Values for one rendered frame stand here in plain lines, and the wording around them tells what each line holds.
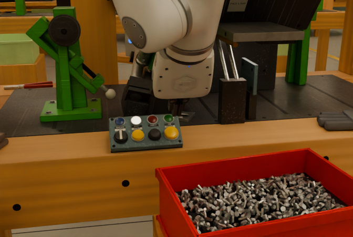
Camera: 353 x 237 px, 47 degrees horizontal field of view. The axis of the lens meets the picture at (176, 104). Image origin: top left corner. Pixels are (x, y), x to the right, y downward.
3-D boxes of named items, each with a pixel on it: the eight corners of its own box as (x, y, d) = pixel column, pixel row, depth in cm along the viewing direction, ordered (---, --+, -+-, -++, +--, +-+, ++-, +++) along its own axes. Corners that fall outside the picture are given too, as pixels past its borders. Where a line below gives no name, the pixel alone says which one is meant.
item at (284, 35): (303, 45, 89) (304, 31, 88) (232, 48, 86) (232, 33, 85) (243, 24, 125) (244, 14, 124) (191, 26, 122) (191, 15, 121)
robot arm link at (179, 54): (162, 52, 60) (161, 66, 62) (220, 50, 61) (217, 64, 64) (155, 14, 65) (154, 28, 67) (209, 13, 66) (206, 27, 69)
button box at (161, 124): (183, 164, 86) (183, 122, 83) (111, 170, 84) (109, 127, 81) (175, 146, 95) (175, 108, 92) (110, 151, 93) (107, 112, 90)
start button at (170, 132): (178, 139, 85) (179, 136, 84) (165, 140, 85) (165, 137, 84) (176, 127, 87) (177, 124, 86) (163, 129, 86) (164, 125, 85)
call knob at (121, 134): (127, 142, 83) (127, 139, 82) (114, 143, 83) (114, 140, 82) (126, 132, 85) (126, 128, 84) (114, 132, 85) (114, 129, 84)
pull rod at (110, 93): (115, 97, 110) (114, 76, 108) (116, 100, 108) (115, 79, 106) (94, 98, 109) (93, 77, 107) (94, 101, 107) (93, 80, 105)
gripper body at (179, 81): (158, 60, 62) (153, 105, 71) (223, 58, 64) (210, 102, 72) (152, 26, 66) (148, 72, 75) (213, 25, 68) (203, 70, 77)
